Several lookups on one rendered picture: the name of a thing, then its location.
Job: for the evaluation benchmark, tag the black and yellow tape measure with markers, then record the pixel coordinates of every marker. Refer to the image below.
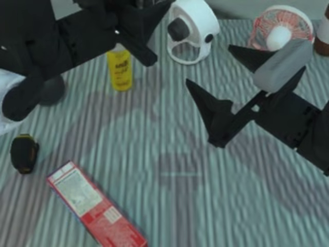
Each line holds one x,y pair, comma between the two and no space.
24,154

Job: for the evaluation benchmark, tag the yellow bottle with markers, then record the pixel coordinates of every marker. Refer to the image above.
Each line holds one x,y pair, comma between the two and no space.
120,72

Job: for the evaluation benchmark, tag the striped teal tablecloth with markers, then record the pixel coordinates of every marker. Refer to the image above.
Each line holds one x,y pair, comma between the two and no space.
180,205

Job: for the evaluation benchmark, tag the pink desk fan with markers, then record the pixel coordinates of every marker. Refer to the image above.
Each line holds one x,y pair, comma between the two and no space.
290,21

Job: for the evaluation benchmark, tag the red and white carton box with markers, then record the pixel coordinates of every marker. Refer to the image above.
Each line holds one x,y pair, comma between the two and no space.
90,203

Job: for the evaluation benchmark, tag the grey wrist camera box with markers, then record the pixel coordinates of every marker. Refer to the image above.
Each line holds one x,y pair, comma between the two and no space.
280,67

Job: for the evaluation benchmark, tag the white desk fan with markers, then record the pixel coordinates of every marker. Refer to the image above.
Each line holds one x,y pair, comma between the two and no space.
198,23

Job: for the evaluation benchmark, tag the brown and white cup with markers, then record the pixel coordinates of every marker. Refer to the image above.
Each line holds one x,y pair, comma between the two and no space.
322,33

